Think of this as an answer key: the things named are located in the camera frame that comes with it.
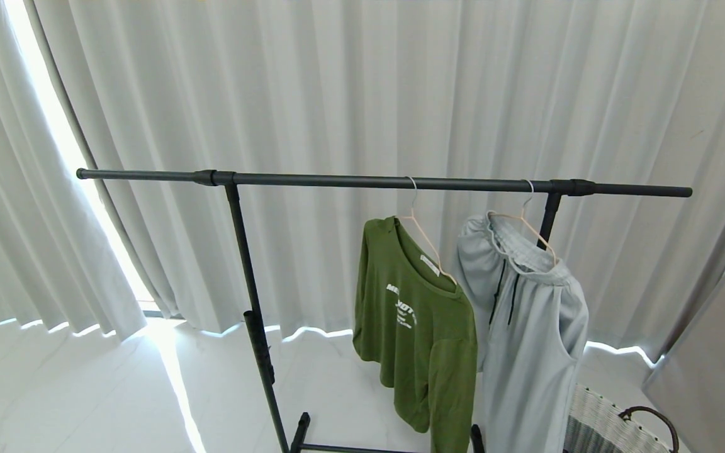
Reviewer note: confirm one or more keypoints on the green shirt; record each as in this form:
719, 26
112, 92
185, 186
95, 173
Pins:
419, 352

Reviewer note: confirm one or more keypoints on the black clothes rack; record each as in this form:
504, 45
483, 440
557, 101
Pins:
337, 181

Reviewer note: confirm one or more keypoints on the white laundry basket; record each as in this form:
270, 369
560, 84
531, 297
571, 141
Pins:
595, 418

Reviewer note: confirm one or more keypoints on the pale grey garment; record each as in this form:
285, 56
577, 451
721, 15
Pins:
526, 352

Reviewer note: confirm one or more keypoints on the pink clothes hanger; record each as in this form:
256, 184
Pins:
531, 187
413, 185

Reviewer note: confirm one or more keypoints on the white curtain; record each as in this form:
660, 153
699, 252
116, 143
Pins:
4, 176
369, 82

